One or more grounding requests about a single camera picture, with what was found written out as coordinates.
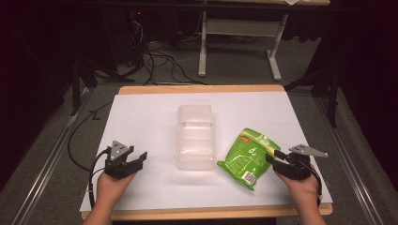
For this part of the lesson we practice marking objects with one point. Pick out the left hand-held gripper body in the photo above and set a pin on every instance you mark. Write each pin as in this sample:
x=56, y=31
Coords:
x=116, y=164

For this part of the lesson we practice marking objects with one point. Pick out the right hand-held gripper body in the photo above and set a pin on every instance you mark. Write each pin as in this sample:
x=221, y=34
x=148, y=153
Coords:
x=294, y=167

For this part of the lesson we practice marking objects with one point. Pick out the green snack bag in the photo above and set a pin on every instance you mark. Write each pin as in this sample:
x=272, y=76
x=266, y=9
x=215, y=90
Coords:
x=247, y=157

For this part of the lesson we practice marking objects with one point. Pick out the person's right hand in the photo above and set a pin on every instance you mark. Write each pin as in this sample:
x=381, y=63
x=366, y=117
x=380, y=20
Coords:
x=298, y=187

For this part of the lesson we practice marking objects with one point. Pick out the person's left hand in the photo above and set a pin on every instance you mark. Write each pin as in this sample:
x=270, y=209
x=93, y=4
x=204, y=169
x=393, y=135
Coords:
x=109, y=189

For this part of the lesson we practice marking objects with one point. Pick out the white table sheet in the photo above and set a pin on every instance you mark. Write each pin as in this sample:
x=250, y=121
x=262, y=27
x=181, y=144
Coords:
x=150, y=125

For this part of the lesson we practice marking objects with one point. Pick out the clear plastic container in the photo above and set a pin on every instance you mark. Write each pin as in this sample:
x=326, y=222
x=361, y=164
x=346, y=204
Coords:
x=195, y=140

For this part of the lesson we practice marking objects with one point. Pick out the black metal stand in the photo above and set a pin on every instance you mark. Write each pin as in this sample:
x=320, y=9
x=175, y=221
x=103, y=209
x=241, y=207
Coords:
x=331, y=90

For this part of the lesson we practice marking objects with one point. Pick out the wooden table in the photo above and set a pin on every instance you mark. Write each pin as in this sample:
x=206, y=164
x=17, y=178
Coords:
x=200, y=89

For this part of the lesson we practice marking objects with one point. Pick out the black computer tower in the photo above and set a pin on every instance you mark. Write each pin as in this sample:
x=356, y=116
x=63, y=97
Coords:
x=125, y=34

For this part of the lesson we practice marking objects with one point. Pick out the metal floor rail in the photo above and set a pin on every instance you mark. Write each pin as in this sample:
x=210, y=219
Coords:
x=347, y=156
x=51, y=156

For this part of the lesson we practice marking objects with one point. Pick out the white metal desk frame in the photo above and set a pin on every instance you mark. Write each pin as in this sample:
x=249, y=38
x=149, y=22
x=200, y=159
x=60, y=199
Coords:
x=242, y=28

